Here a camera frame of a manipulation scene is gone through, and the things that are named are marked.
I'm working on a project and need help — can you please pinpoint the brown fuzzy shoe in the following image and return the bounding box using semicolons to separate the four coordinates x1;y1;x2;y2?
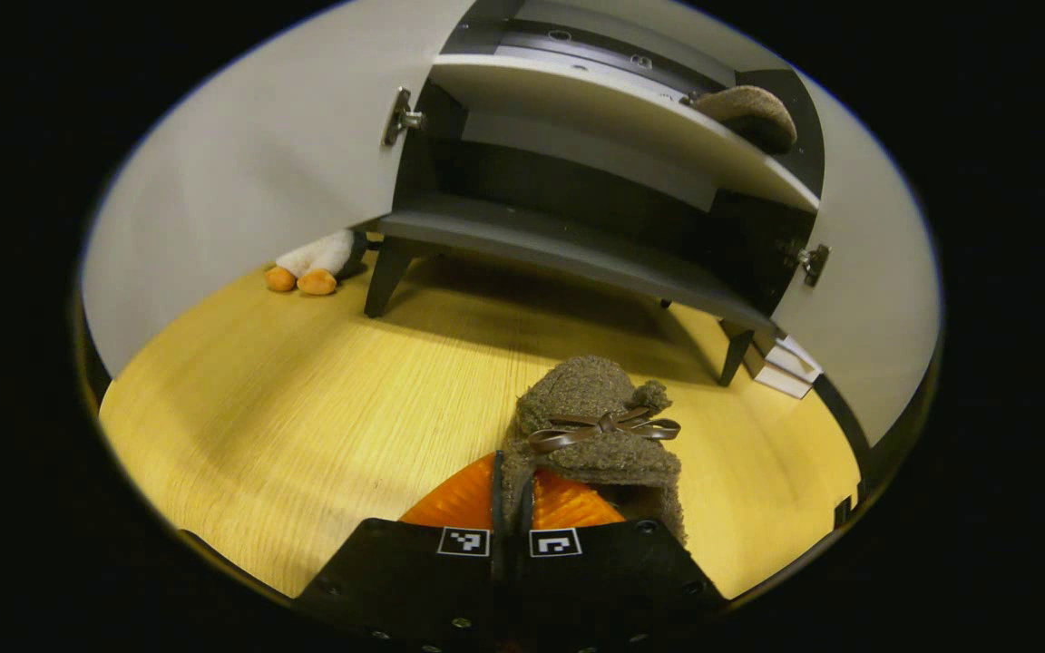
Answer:
500;356;687;545
690;85;798;155

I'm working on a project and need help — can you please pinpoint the grey shoe cabinet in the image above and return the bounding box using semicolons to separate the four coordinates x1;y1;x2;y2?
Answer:
364;0;827;386

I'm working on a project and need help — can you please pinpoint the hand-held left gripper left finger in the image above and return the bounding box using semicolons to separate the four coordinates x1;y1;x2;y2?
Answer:
296;452;498;653

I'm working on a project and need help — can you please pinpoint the white books stack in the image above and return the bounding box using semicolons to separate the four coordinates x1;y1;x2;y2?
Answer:
745;334;823;400

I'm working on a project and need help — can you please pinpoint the metal door hinge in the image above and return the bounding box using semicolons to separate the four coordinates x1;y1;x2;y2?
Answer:
797;243;832;288
382;86;426;149

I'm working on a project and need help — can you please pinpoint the grey cabinet door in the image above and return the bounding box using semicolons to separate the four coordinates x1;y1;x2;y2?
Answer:
772;73;941;445
83;0;478;377

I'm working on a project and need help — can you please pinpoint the penguin plush toy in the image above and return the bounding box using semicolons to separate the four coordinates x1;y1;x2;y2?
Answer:
264;229;369;296

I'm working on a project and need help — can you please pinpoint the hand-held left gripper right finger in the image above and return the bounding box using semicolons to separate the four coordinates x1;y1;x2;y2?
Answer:
522;467;728;653

